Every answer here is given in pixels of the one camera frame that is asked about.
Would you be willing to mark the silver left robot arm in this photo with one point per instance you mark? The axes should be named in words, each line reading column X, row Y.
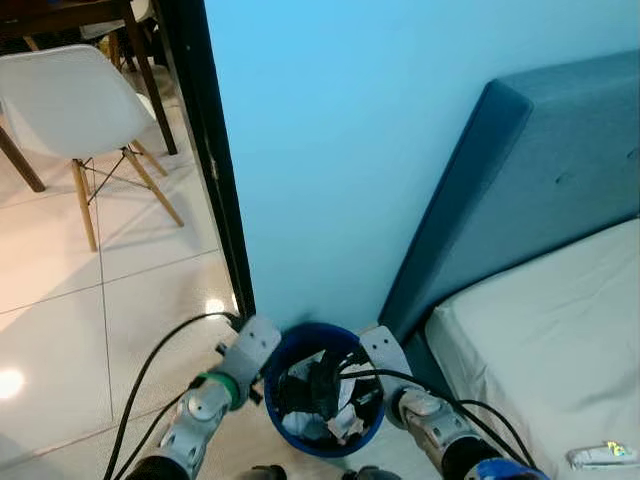
column 195, row 420

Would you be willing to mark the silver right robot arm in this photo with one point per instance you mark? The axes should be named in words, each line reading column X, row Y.
column 440, row 435

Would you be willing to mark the white crumpled paper rubbish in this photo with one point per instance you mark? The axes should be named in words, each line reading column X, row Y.
column 305, row 430

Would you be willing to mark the blue round trash bin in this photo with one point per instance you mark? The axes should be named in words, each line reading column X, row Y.
column 290, row 345

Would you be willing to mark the robot left leg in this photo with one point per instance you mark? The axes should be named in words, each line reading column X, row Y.
column 270, row 473

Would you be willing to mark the robot leg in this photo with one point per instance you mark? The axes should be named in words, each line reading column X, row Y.
column 372, row 473
column 270, row 473

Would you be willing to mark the robot right leg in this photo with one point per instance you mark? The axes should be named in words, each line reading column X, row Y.
column 372, row 473

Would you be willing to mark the mattress with white sheet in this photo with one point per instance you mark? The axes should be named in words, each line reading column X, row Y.
column 540, row 340

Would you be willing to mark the white chair with wooden legs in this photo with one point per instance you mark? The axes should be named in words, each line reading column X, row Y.
column 115, row 20
column 60, row 100

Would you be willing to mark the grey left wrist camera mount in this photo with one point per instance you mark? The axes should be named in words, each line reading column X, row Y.
column 250, row 345

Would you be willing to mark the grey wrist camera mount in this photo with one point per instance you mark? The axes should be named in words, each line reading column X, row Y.
column 385, row 350
column 250, row 345

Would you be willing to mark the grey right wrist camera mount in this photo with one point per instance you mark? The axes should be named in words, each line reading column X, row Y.
column 385, row 350

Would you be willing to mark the black door frame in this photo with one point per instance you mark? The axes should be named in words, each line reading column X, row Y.
column 205, row 150

